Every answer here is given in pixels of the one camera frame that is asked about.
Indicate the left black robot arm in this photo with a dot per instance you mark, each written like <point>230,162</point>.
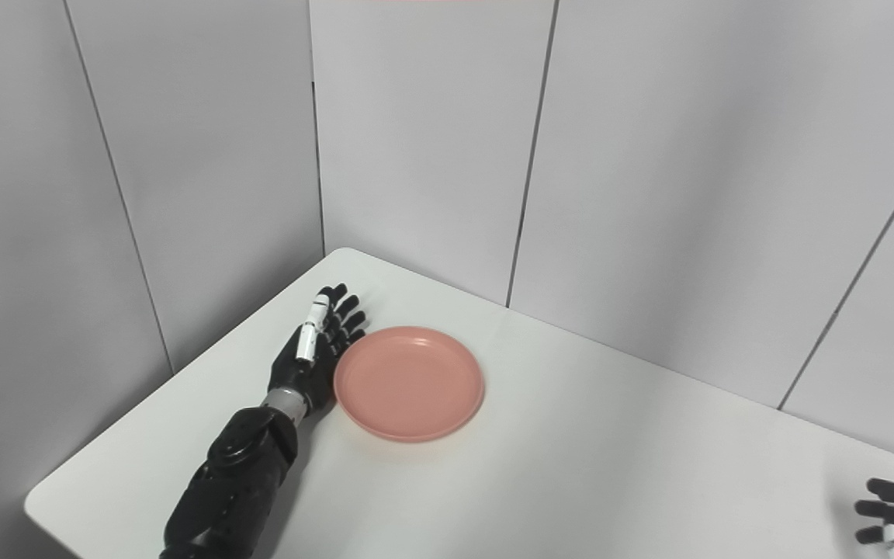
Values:
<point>237,481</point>

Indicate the pink plate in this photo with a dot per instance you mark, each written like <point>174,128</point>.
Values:
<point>409,383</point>

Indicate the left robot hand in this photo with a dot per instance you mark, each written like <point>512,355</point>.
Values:
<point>311,357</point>

